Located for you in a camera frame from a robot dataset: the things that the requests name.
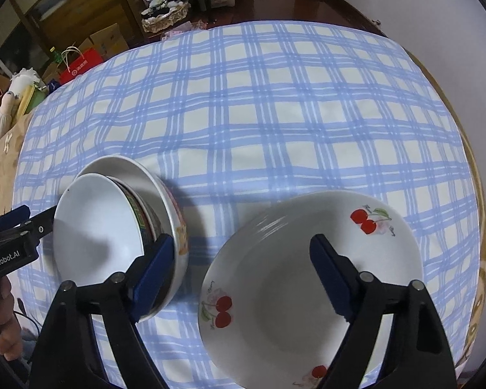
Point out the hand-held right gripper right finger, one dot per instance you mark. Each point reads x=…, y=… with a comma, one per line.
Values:
x=330, y=279

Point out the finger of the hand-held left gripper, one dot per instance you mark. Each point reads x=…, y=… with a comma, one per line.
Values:
x=12, y=215
x=38, y=227

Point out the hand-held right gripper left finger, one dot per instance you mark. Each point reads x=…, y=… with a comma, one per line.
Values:
x=156, y=279

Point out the small white cherry plate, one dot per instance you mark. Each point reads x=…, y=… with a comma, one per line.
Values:
x=287, y=291

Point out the plain white bowl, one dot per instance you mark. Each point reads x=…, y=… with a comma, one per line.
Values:
x=93, y=227

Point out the red bowl with inside emblem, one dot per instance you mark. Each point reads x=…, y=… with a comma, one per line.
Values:
x=145, y=221

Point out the large white cherry plate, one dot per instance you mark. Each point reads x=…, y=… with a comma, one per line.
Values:
x=238, y=230

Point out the person's left hand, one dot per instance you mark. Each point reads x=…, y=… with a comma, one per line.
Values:
x=8, y=332

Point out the yellow green box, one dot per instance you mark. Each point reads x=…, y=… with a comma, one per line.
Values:
x=32, y=99

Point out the white duck plush toy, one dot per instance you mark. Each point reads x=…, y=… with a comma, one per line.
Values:
x=24, y=77

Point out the red paper bag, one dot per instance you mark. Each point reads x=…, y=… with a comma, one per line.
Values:
x=81, y=69

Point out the blue plaid cloth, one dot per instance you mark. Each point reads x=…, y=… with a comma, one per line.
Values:
x=267, y=109

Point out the cardboard box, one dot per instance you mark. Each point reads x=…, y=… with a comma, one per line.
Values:
x=105, y=40

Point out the wicker basket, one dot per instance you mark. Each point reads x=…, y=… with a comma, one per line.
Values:
x=166, y=22

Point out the zebra striped plush toy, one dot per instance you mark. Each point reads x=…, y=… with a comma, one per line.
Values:
x=164, y=0

